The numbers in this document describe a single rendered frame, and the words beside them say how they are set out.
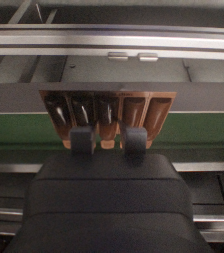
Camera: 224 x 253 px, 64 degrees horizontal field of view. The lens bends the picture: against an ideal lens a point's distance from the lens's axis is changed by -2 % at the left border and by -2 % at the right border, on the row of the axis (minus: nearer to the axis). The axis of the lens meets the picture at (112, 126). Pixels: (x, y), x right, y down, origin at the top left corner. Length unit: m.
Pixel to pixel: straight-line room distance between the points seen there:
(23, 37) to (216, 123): 0.38
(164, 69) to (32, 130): 0.58
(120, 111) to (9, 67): 0.77
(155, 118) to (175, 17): 0.87
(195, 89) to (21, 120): 0.32
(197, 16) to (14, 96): 0.88
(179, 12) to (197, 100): 0.70
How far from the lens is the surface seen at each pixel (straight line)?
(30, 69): 0.65
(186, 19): 1.03
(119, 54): 0.34
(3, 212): 0.37
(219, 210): 0.57
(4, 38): 0.39
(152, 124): 0.17
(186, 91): 0.36
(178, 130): 0.39
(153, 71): 0.78
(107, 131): 0.17
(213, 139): 0.46
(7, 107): 0.36
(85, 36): 0.34
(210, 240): 0.42
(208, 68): 0.88
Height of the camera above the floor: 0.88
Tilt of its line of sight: 33 degrees down
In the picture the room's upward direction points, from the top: 178 degrees counter-clockwise
